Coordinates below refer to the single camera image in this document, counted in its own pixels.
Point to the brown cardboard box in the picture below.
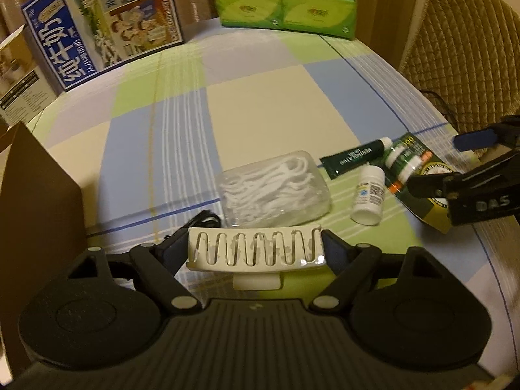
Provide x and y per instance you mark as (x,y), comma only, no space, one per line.
(36,219)

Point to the tan quilted chair cover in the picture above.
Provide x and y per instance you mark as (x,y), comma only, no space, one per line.
(467,48)

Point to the stack of green tissue packs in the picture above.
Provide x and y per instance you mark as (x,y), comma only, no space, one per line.
(284,0)

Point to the clear floss pick box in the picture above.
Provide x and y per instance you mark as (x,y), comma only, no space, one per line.
(272,189)

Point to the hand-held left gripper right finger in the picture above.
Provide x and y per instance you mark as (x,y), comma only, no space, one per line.
(331,248)

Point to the white product box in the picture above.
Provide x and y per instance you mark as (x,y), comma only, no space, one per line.
(24,81)

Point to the plain brown carton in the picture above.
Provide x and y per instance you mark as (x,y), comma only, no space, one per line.
(195,4)

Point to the white pill bottle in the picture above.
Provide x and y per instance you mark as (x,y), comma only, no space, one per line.
(367,195)

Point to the white slotted soap dish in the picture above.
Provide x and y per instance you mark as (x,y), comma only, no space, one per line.
(252,252)

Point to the plaid cloth covered desktop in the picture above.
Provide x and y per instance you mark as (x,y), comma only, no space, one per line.
(260,101)

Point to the green printed card package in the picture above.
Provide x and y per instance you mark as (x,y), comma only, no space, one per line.
(430,211)

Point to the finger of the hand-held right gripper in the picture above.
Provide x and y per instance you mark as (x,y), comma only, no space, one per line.
(430,186)
(475,139)

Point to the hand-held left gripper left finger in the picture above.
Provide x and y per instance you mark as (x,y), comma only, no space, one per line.
(174,252)

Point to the dark green lip gel tube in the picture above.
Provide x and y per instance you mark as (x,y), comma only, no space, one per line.
(349,161)

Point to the blue milk carton box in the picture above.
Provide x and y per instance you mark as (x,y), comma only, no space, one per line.
(101,28)

